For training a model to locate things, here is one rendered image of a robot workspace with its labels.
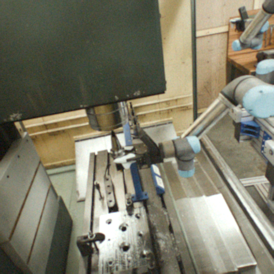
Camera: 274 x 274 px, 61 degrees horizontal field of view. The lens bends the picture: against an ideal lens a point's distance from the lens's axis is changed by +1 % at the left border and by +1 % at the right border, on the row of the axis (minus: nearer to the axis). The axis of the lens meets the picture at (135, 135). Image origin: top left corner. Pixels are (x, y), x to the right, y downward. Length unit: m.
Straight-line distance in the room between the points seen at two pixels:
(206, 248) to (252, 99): 0.80
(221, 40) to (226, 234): 2.86
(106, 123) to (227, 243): 0.95
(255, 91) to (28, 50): 0.75
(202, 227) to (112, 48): 1.10
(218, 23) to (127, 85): 3.07
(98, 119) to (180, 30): 1.23
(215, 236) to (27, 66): 1.20
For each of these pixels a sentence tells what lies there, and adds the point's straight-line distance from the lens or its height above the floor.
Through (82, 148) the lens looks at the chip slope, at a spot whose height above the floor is 0.82.
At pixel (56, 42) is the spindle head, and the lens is 0.69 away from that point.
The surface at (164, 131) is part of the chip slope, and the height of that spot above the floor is 0.82.
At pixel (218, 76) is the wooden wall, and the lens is 3.91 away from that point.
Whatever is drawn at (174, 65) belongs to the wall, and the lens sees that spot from 1.93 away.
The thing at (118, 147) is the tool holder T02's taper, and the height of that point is 1.39.
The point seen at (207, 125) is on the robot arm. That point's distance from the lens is 1.10.
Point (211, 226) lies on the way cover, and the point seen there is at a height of 0.74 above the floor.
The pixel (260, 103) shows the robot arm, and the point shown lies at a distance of 0.95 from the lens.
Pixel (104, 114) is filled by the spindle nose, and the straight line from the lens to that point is 0.79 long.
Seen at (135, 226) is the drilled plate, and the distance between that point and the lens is 1.16.
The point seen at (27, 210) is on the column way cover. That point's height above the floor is 1.19.
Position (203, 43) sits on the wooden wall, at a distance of 3.69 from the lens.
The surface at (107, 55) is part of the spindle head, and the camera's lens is 0.68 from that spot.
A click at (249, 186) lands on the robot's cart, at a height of 0.21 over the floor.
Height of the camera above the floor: 1.91
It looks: 32 degrees down
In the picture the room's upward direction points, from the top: 11 degrees counter-clockwise
